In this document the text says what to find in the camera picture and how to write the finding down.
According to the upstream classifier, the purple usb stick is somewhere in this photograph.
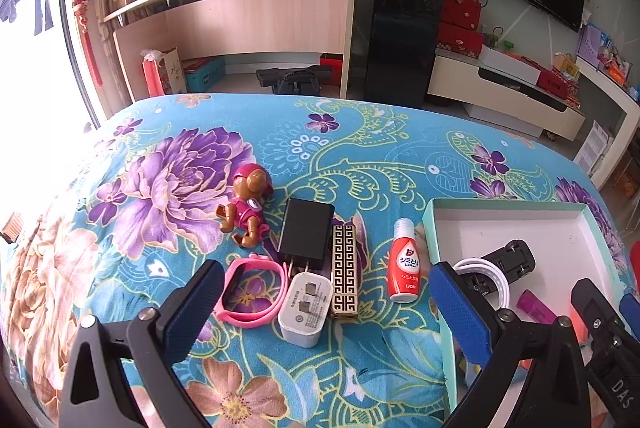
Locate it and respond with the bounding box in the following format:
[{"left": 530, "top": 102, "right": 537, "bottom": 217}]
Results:
[{"left": 516, "top": 289, "right": 556, "bottom": 325}]

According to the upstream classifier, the red gift bag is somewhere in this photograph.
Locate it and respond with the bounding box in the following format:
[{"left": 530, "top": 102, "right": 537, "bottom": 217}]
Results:
[{"left": 440, "top": 0, "right": 482, "bottom": 32}]

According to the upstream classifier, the black phone holder clip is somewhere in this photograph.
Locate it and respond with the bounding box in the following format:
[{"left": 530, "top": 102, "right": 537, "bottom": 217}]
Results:
[{"left": 454, "top": 240, "right": 536, "bottom": 304}]

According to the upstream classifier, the black power adapter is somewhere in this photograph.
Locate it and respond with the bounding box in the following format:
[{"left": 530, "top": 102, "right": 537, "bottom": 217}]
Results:
[{"left": 278, "top": 197, "right": 334, "bottom": 270}]

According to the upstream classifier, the pink wristband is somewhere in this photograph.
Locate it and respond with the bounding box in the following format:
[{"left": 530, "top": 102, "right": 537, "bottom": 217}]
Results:
[{"left": 214, "top": 254, "right": 288, "bottom": 328}]

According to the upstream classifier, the white flat box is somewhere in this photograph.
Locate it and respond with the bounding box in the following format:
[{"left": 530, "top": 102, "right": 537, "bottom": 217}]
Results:
[{"left": 478, "top": 44, "right": 540, "bottom": 86}]

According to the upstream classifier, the teal storage box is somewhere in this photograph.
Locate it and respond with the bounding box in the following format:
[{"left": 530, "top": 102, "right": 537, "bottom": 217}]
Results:
[{"left": 181, "top": 56, "right": 226, "bottom": 93}]

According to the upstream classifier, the white side shelf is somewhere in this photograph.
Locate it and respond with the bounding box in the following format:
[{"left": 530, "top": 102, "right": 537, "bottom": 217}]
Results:
[{"left": 575, "top": 56, "right": 639, "bottom": 190}]

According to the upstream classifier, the white power adapter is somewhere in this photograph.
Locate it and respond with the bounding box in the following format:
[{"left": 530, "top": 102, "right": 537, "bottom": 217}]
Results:
[{"left": 278, "top": 272, "right": 333, "bottom": 348}]

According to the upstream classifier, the floral blue blanket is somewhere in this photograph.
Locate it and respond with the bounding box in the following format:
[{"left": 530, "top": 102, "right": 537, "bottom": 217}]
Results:
[{"left": 1, "top": 94, "right": 634, "bottom": 427}]

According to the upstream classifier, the teal white shallow box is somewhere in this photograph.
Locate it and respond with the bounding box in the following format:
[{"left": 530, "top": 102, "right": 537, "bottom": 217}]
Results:
[{"left": 423, "top": 198, "right": 639, "bottom": 427}]

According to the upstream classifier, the gold black patterned lighter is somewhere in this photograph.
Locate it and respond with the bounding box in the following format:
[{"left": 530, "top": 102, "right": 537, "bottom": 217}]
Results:
[{"left": 331, "top": 223, "right": 359, "bottom": 318}]

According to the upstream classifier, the red gift box lower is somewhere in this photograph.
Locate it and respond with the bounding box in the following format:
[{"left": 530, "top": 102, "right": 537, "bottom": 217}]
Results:
[{"left": 436, "top": 22, "right": 484, "bottom": 58}]

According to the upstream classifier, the red white small bottle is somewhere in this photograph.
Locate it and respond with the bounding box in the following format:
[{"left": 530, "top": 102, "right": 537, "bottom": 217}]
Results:
[{"left": 387, "top": 218, "right": 421, "bottom": 304}]

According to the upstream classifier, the white tv stand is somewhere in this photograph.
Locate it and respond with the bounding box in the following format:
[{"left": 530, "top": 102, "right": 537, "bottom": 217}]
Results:
[{"left": 427, "top": 50, "right": 585, "bottom": 141}]

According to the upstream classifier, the red box under desk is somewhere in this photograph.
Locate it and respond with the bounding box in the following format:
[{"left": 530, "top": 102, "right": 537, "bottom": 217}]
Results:
[{"left": 319, "top": 53, "right": 343, "bottom": 86}]

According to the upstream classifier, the pink dog toy figure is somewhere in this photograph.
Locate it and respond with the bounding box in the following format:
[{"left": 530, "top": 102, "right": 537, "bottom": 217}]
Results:
[{"left": 216, "top": 162, "right": 273, "bottom": 249}]

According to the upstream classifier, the red white paper bag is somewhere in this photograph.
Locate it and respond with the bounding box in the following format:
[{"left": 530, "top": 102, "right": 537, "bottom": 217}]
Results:
[{"left": 141, "top": 48, "right": 186, "bottom": 96}]

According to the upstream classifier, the white coiled cable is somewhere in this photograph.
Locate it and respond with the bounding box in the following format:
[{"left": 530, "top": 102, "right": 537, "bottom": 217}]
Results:
[{"left": 451, "top": 257, "right": 511, "bottom": 310}]

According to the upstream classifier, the black water dispenser cabinet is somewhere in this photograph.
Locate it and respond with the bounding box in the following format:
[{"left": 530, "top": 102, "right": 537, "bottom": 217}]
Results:
[{"left": 363, "top": 0, "right": 444, "bottom": 108}]

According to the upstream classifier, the wooden curved desk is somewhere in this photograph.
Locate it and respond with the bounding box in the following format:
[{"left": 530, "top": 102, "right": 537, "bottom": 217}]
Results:
[{"left": 104, "top": 0, "right": 356, "bottom": 101}]

